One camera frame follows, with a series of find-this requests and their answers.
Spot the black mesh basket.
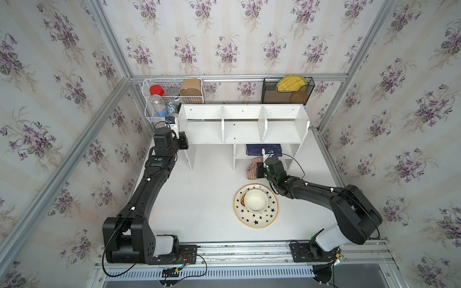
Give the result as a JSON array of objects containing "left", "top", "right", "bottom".
[{"left": 261, "top": 77, "right": 316, "bottom": 104}]

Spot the white wooden bookshelf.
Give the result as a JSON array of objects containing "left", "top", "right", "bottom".
[{"left": 177, "top": 104, "right": 310, "bottom": 169}]

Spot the yellow woven fan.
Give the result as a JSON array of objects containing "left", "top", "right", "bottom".
[{"left": 276, "top": 74, "right": 307, "bottom": 92}]

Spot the star patterned plate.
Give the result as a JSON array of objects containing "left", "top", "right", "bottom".
[{"left": 234, "top": 184, "right": 279, "bottom": 229}]

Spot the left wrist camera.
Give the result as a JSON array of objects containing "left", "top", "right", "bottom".
[{"left": 165, "top": 116, "right": 180, "bottom": 139}]

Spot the white wire basket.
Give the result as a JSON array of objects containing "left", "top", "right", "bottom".
[{"left": 141, "top": 77, "right": 204, "bottom": 124}]

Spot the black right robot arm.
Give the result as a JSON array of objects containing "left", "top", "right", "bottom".
[{"left": 256, "top": 156, "right": 382, "bottom": 256}]

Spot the brown paper box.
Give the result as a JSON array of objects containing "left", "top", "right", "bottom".
[{"left": 180, "top": 78, "right": 202, "bottom": 96}]

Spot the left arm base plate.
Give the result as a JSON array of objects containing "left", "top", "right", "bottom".
[{"left": 151, "top": 244, "right": 198, "bottom": 265}]

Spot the round cork coaster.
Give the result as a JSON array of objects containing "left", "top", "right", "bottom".
[{"left": 289, "top": 91, "right": 309, "bottom": 105}]

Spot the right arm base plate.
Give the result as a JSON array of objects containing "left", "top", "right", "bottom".
[{"left": 289, "top": 241, "right": 341, "bottom": 263}]

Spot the dark blue book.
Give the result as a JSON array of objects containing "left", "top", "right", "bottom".
[{"left": 246, "top": 144, "right": 283, "bottom": 157}]

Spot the clear plastic bottle blue label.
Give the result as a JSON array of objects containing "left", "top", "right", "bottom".
[{"left": 149, "top": 94, "right": 169, "bottom": 118}]

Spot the red lidded jar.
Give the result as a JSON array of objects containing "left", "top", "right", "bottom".
[{"left": 149, "top": 85, "right": 165, "bottom": 97}]

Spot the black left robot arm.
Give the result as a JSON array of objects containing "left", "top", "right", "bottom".
[{"left": 103, "top": 127, "right": 188, "bottom": 265}]

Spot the cream ceramic bowl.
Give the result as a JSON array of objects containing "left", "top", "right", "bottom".
[{"left": 242, "top": 189, "right": 269, "bottom": 213}]

